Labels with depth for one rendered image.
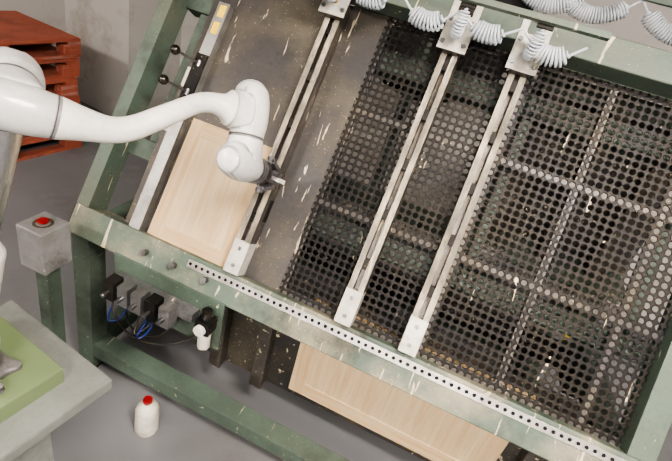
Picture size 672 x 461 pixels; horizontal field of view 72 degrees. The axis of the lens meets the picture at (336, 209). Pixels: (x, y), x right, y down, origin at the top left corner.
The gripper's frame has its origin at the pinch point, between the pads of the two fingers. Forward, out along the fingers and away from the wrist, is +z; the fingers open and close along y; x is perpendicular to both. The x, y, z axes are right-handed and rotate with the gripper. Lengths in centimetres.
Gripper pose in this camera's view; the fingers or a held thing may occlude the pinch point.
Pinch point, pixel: (278, 180)
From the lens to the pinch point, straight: 166.5
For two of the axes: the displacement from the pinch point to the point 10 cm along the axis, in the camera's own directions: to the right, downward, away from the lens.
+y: 3.7, -9.3, 0.0
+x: -9.0, -3.6, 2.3
